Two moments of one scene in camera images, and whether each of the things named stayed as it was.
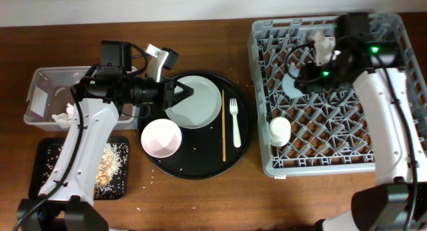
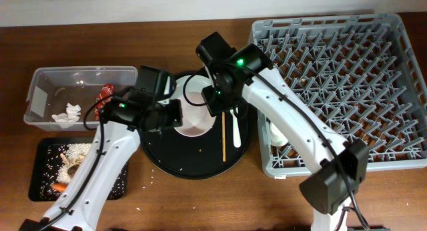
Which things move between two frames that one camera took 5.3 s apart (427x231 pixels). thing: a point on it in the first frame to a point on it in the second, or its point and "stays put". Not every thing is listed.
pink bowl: (161, 138) to (196, 125)
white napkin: (65, 117) stays put
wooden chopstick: (224, 154) stays put
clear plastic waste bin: (50, 105) stays put
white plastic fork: (233, 108) stays put
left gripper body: (147, 90) to (173, 117)
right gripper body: (324, 77) to (218, 97)
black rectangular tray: (112, 173) stays put
